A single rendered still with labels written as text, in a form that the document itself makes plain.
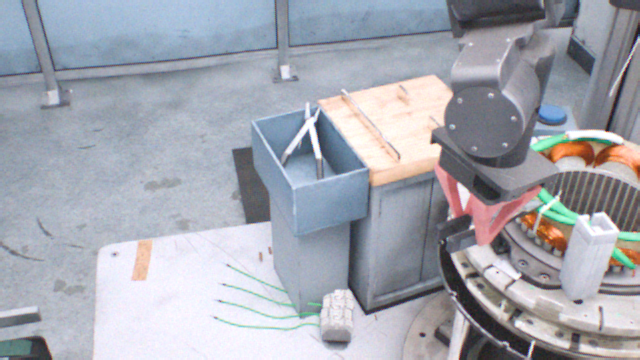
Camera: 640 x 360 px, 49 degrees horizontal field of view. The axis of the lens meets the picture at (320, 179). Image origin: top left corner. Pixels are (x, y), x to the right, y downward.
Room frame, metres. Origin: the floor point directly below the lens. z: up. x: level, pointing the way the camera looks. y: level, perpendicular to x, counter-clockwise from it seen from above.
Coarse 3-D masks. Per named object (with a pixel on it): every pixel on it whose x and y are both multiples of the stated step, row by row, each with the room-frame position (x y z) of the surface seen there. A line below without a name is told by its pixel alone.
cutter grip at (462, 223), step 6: (462, 216) 0.50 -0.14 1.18; (468, 216) 0.50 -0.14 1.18; (444, 222) 0.49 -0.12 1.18; (450, 222) 0.49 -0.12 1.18; (456, 222) 0.49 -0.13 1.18; (462, 222) 0.49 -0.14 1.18; (468, 222) 0.49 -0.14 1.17; (438, 228) 0.48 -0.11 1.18; (444, 228) 0.48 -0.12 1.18; (450, 228) 0.48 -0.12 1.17; (456, 228) 0.49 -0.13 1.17; (462, 228) 0.49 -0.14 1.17; (468, 228) 0.50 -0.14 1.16; (438, 234) 0.48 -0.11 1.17; (444, 234) 0.48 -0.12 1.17; (450, 234) 0.48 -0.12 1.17; (456, 234) 0.49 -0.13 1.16; (438, 240) 0.48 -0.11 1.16
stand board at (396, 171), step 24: (336, 96) 0.89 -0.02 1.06; (360, 96) 0.89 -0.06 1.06; (384, 96) 0.89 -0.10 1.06; (432, 96) 0.89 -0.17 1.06; (336, 120) 0.83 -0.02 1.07; (384, 120) 0.83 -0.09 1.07; (408, 120) 0.83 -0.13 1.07; (360, 144) 0.77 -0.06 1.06; (408, 144) 0.77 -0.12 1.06; (432, 144) 0.77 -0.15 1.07; (384, 168) 0.72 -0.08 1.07; (408, 168) 0.73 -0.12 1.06; (432, 168) 0.74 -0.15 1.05
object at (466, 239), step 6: (474, 228) 0.48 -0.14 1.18; (462, 234) 0.47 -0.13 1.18; (468, 234) 0.47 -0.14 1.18; (474, 234) 0.47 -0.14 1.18; (450, 240) 0.46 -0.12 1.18; (456, 240) 0.46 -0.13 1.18; (462, 240) 0.47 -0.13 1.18; (468, 240) 0.47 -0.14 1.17; (474, 240) 0.47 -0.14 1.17; (450, 246) 0.46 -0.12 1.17; (456, 246) 0.46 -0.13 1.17; (462, 246) 0.47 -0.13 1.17; (468, 246) 0.47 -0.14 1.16; (450, 252) 0.46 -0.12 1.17
